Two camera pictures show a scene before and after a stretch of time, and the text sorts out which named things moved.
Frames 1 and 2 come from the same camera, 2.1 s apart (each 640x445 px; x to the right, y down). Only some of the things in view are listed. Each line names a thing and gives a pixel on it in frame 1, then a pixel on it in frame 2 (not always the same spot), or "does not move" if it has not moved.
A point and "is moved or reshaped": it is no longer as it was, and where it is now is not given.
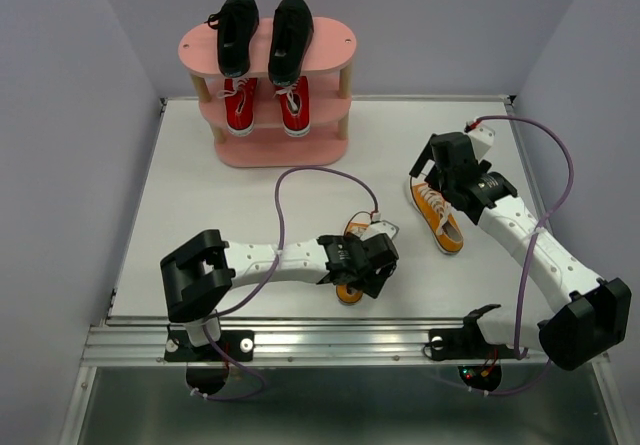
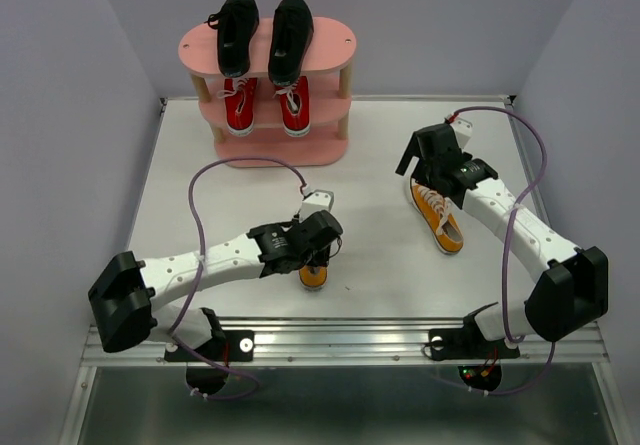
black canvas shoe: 291,29 does not move
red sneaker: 295,107 does not move
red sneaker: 239,96 does not move
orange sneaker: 346,293 is moved or reshaped
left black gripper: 372,282 to 321,257
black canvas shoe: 236,21 does not move
